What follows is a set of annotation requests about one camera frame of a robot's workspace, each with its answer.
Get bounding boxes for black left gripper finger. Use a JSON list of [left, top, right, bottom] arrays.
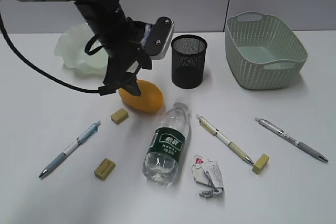
[[123, 77, 141, 96]]

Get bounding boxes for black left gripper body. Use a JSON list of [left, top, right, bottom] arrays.
[[99, 18, 152, 94]]

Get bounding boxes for yellow mango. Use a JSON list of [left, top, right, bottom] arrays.
[[119, 80, 164, 113]]

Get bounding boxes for clear water bottle green label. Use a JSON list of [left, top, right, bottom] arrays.
[[142, 98, 190, 186]]

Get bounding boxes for white waste paper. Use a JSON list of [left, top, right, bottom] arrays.
[[191, 154, 225, 198]]

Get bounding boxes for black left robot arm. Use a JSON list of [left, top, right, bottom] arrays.
[[1, 0, 152, 96]]

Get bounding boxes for plain yellow eraser upper left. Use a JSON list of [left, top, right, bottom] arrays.
[[110, 108, 129, 125]]

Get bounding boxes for blue grip pen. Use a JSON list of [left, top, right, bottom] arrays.
[[38, 121, 101, 179]]

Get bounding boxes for green wavy glass plate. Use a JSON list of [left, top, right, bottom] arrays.
[[54, 23, 108, 77]]

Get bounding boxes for black mesh pen holder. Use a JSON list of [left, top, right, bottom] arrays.
[[171, 34, 207, 89]]

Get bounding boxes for beige grip pen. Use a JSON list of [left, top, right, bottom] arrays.
[[196, 114, 254, 165]]

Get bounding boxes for yellow eraser with print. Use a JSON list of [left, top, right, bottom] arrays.
[[94, 158, 116, 180]]

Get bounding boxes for green plastic woven basket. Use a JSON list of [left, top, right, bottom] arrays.
[[225, 12, 308, 90]]

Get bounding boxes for grey grip pen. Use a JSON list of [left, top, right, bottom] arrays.
[[255, 117, 329, 163]]

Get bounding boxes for yellow eraser right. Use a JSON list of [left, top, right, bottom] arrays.
[[252, 154, 269, 175]]

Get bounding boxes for wrist camera black silver box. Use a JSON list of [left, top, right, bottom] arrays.
[[140, 17, 175, 60]]

